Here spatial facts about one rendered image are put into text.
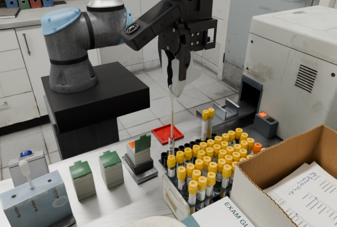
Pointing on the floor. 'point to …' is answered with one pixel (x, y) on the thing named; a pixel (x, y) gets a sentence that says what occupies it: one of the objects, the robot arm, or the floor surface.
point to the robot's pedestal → (83, 136)
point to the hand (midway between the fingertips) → (172, 90)
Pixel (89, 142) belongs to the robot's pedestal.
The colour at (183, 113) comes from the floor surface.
